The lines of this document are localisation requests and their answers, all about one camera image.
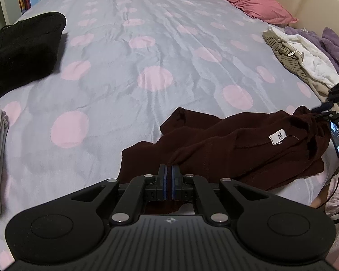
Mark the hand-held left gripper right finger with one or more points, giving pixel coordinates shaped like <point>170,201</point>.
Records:
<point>175,182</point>

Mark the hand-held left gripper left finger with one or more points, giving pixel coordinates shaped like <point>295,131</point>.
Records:
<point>165,182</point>

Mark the maroon sweater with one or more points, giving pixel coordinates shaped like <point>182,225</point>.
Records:
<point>228,152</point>

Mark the smartphone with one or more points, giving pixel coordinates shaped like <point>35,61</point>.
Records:
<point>338,139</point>

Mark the white garment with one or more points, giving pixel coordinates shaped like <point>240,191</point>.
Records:
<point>313,59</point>

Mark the purple fleece blanket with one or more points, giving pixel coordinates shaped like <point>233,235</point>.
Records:
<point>334,48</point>

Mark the beige striped garment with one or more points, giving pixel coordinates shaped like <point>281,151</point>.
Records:
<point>288,59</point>

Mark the beige padded headboard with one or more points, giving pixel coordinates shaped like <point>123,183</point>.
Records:
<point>313,2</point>

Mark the polka dot bedspread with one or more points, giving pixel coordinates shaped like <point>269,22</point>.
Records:
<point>130,90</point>

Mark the pink pillow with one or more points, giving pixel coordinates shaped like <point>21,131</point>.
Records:
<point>251,1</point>

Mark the black folded garment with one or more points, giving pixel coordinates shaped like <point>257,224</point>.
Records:
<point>22,50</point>

